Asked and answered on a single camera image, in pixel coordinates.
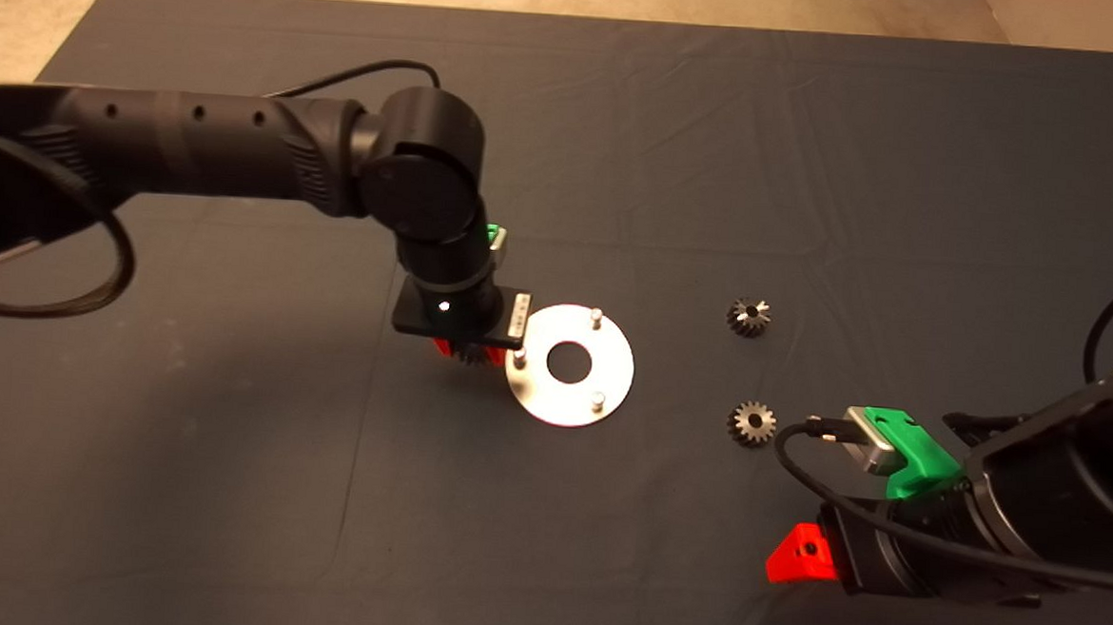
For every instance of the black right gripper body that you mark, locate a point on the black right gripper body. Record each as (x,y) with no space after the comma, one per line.
(872,558)

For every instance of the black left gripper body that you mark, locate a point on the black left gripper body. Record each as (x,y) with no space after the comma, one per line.
(461,322)

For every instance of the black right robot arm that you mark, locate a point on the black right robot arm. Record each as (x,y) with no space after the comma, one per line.
(1072,473)

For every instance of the green right camera mount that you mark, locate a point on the green right camera mount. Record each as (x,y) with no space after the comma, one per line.
(920,455)

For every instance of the round metal carrier plate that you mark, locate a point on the round metal carrier plate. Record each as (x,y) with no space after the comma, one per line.
(561,403)

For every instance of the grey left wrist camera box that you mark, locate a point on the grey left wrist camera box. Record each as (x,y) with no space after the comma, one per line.
(499,245)

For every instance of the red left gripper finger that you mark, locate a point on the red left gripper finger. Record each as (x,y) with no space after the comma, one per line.
(442,347)
(497,355)

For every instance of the green left camera mount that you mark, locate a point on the green left camera mount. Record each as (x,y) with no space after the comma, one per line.
(493,232)

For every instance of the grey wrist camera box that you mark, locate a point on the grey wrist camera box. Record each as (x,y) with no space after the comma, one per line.
(499,245)
(872,443)

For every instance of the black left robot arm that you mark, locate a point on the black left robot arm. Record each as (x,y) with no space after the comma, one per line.
(213,147)

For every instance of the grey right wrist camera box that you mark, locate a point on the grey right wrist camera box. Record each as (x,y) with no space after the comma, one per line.
(872,443)

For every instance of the dark grey table cloth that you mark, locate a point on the dark grey table cloth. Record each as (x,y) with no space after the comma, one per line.
(719,121)

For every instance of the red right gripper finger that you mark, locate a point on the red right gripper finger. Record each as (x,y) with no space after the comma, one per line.
(803,557)

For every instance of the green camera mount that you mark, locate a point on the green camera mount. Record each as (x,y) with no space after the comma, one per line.
(493,232)
(920,455)

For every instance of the small steel planetary gear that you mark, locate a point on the small steel planetary gear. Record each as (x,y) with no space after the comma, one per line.
(756,328)
(470,354)
(762,430)

